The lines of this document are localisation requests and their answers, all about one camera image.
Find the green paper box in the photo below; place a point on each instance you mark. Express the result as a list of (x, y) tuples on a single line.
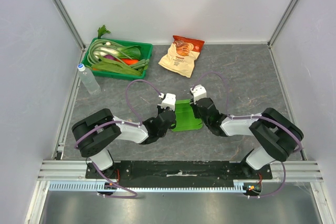
[(185, 119)]

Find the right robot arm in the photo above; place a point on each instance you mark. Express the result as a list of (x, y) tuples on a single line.
[(278, 137)]

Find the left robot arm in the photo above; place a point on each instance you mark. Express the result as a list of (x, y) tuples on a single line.
[(94, 133)]

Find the green asparagus bunch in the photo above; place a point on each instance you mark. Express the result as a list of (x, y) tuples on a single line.
[(142, 64)]

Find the red and cream snack bag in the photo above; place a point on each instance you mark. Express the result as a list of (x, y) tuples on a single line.
[(181, 55)]

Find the green plastic crate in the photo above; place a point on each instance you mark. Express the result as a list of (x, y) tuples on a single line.
[(145, 49)]

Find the orange carrot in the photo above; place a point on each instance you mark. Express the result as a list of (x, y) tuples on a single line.
[(130, 61)]

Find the bok choy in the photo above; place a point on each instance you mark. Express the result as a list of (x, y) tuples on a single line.
[(131, 52)]

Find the green leafy vegetable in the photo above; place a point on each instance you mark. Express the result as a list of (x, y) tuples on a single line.
[(116, 68)]

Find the purple onion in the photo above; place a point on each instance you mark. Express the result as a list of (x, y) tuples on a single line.
[(109, 57)]

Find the clear plastic water bottle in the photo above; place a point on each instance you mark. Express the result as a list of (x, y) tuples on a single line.
[(88, 80)]

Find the green long beans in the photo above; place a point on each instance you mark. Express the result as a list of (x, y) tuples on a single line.
[(95, 49)]

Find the celery leaf sprig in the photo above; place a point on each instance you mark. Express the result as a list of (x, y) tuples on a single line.
[(102, 31)]

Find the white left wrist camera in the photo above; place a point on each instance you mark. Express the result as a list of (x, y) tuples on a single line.
[(168, 101)]

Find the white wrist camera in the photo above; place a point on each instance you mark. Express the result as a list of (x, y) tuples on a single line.
[(168, 101), (198, 92)]

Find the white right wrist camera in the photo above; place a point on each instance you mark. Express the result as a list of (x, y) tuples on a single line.
[(198, 92)]

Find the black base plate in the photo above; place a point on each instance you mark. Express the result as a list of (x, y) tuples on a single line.
[(183, 173)]

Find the light blue cable duct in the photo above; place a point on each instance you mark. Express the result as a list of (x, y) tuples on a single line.
[(104, 187)]

